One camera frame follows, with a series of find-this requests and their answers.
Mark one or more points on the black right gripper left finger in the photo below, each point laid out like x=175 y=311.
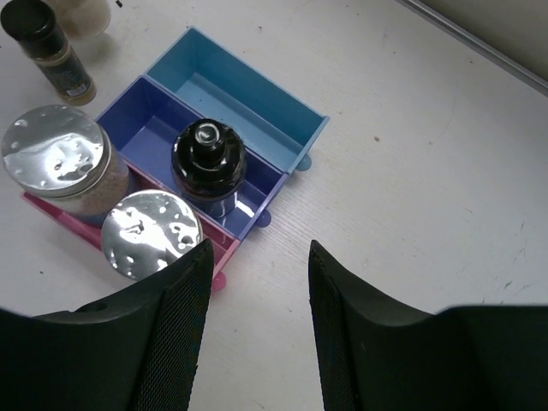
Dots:
x=136 y=349

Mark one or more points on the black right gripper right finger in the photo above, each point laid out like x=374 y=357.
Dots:
x=377 y=353

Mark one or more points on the silver-lid shaker bottle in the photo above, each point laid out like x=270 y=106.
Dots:
x=147 y=231
x=62 y=156

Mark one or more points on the black-cap spice jar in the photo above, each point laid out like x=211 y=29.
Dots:
x=82 y=19
x=208 y=163

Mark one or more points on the light blue organizer box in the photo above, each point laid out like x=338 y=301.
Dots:
x=271 y=121

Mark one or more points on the small black-lid pepper bottle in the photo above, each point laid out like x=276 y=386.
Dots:
x=33 y=26

